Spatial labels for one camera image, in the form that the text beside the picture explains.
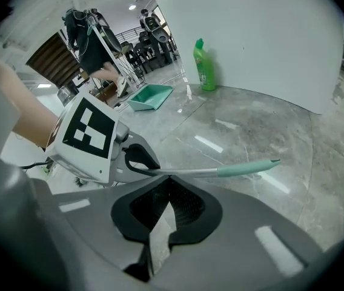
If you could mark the black metal railing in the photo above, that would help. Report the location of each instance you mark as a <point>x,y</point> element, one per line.
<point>129,33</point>

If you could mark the black desk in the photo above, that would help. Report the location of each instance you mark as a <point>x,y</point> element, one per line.
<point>138,58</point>

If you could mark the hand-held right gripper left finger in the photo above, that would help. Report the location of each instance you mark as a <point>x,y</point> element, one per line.
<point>99,214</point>

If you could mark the person's left forearm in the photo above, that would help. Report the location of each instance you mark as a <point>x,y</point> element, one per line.
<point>23,102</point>

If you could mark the gray shell backpack rig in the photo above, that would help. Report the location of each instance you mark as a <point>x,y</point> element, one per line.
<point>160,35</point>
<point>111,39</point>

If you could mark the round ceiling light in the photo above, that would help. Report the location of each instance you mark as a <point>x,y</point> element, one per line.
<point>132,7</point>

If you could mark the green cleaner bottle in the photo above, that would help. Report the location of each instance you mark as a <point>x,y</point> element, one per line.
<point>205,68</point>

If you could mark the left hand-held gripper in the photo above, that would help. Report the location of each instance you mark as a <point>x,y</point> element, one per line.
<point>84,132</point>

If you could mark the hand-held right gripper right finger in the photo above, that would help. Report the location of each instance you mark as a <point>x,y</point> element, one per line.
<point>235,223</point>

